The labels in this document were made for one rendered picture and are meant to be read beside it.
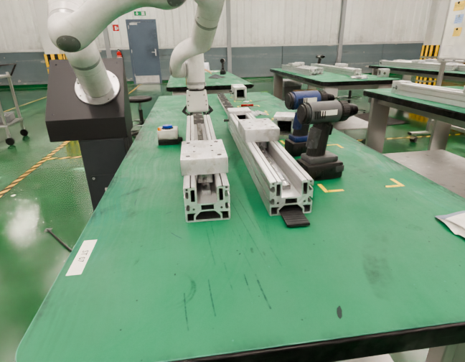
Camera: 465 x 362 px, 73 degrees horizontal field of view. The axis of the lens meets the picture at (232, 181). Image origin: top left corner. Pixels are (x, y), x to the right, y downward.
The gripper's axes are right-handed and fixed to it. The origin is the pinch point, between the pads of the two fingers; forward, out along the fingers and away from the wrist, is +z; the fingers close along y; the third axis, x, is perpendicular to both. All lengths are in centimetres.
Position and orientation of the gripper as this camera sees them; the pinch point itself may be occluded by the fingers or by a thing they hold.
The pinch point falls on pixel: (198, 122)
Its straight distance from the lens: 155.5
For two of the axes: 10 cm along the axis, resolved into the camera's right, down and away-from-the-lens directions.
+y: -9.9, 0.7, -1.1
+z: 0.2, 9.2, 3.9
